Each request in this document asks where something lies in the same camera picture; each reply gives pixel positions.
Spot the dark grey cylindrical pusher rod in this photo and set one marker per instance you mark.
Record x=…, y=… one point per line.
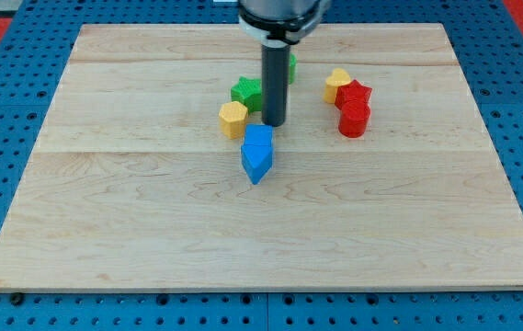
x=275, y=69

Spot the green circle block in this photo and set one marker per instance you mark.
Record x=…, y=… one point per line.
x=292, y=69

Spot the green star block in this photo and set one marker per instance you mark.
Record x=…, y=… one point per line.
x=248, y=91

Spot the red star block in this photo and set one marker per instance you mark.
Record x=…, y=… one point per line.
x=353, y=91

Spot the yellow heart block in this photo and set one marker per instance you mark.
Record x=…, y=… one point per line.
x=338, y=77

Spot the yellow hexagon block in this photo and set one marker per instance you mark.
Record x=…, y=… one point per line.
x=232, y=118

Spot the red cylinder block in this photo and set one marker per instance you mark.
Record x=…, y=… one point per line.
x=354, y=118

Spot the blue triangle block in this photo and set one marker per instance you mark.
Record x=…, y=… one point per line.
x=256, y=161

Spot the light wooden board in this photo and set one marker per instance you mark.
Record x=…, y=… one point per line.
x=132, y=187

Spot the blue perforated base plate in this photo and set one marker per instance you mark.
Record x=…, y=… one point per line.
x=33, y=52

